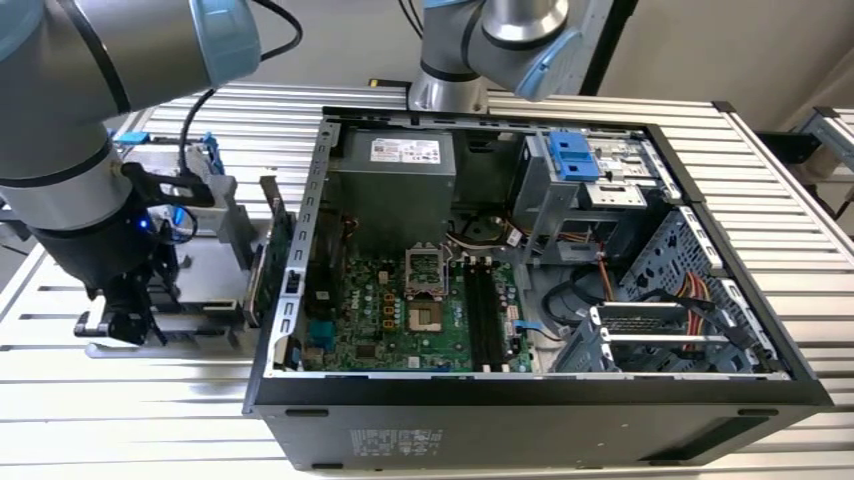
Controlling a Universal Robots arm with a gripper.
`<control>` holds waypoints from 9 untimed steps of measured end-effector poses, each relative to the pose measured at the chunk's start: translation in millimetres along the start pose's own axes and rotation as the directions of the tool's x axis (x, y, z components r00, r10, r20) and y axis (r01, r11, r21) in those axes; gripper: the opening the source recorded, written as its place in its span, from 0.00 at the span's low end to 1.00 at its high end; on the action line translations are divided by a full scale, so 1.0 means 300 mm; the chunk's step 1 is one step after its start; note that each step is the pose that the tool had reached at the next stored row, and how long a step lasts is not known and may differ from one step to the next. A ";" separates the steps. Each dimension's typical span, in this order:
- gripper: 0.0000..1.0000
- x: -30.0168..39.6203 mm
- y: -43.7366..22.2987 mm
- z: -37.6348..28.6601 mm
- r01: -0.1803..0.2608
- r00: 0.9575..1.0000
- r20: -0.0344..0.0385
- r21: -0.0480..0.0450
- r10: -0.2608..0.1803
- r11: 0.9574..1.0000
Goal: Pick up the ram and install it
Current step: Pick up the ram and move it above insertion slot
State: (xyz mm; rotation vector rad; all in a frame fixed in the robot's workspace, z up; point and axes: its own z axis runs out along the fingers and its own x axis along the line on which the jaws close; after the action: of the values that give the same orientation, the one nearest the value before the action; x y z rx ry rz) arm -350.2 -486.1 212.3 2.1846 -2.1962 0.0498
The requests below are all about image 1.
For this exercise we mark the black PC case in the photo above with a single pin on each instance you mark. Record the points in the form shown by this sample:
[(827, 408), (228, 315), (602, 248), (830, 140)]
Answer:
[(467, 430)]

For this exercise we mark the yellow black plug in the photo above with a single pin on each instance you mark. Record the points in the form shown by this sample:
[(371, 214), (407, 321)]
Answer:
[(376, 82)]

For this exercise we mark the grey metal disk bay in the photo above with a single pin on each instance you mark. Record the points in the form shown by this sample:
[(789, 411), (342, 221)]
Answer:
[(641, 315)]

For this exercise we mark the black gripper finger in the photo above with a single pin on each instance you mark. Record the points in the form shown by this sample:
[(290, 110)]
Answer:
[(166, 300), (127, 320)]

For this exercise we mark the black camera bracket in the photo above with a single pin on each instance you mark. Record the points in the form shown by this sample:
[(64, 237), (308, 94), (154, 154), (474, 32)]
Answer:
[(134, 172)]

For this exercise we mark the black RAM slot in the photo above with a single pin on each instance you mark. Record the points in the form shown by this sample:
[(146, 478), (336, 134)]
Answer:
[(498, 320), (479, 320)]

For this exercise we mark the black frame post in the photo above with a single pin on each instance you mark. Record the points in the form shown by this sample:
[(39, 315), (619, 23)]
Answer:
[(607, 45)]

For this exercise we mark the CPU socket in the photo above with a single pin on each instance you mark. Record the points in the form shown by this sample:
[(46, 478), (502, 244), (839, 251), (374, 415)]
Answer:
[(426, 317)]

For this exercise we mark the green motherboard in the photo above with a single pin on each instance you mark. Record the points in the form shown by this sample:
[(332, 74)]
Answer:
[(400, 350)]

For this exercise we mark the aluminium frame table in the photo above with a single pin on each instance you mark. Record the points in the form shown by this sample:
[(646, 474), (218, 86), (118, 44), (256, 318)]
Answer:
[(827, 125)]

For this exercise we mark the blue disk carrier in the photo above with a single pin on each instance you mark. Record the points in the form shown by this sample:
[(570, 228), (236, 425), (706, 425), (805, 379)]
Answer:
[(130, 137)]

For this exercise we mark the green graphics card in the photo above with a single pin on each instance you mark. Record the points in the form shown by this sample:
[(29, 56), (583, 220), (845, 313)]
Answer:
[(276, 250)]

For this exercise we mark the metal locking lever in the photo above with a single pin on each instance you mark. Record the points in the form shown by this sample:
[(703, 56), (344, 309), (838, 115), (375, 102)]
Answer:
[(446, 272)]

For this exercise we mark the blue plastic drive latch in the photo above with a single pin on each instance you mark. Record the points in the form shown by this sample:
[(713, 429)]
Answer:
[(570, 160)]

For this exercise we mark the grey power supply unit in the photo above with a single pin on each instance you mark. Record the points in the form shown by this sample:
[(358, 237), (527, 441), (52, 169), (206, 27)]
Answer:
[(394, 200)]

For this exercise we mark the black case fan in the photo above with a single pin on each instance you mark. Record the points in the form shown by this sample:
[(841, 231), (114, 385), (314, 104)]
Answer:
[(330, 250)]

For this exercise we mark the grey parts rack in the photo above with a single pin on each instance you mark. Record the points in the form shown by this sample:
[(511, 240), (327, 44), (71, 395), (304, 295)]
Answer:
[(220, 215)]

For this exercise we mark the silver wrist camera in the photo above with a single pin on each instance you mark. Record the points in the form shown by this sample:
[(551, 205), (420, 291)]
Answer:
[(163, 217)]

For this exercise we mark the grey metal drive cage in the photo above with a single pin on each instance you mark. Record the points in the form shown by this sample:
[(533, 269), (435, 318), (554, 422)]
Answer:
[(614, 195)]

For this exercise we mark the silver hard disk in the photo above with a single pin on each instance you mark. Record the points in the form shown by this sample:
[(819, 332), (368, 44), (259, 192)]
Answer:
[(195, 160)]

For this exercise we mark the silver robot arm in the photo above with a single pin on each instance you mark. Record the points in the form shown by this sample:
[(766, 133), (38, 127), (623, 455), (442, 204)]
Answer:
[(67, 100)]

